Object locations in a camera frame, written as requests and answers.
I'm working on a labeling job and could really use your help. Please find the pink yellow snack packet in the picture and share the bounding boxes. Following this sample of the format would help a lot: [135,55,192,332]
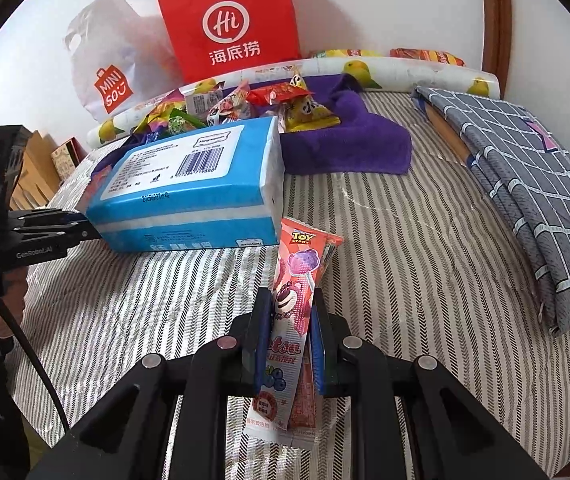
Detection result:
[132,89,186,133]

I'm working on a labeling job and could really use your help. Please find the green chicken snack packet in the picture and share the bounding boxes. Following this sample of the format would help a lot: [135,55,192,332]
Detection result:
[168,108,207,136]

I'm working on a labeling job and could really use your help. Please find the toy story lollipop packet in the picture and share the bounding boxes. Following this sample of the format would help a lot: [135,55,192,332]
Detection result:
[244,217,343,450]

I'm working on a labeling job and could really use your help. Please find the red white lychee snack packet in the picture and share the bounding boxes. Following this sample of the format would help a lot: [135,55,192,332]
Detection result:
[206,80,257,126]

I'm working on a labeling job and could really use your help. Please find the person's left hand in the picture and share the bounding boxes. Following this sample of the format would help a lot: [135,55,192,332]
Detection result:
[0,268,28,338]

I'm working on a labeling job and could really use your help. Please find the brown cardboard boxes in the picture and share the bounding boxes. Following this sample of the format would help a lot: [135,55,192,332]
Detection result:
[9,130,86,210]

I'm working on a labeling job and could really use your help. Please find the blue tissue pack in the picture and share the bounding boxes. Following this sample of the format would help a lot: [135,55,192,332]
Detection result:
[85,117,284,252]

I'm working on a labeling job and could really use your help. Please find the white Miniso plastic bag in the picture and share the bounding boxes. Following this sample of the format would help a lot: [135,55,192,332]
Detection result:
[64,0,181,122]

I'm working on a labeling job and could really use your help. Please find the small red snack packet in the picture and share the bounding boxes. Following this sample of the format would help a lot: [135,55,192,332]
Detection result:
[246,82,312,106]

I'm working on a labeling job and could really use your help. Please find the grey checked folded cloth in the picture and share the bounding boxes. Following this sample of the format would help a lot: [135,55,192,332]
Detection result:
[414,86,570,334]

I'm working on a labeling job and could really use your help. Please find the small yellow snack packet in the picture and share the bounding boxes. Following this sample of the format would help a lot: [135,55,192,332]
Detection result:
[279,74,341,133]

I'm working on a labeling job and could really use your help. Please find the red Haidilao paper bag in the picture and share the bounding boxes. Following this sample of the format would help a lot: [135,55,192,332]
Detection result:
[158,0,301,84]

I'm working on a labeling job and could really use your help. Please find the purple towel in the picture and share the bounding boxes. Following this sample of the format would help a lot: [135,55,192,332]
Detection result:
[92,72,413,177]

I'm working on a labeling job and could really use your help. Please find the yellow chips bag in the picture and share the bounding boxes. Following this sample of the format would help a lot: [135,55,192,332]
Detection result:
[309,49,385,58]

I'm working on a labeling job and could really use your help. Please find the rolled duck print mat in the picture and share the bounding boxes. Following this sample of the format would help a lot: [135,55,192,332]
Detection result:
[85,55,501,150]

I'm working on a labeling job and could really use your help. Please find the red orange chips bag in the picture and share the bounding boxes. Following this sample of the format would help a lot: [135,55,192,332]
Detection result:
[389,48,465,66]

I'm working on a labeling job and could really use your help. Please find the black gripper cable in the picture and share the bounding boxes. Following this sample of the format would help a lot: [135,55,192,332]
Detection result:
[0,169,72,434]

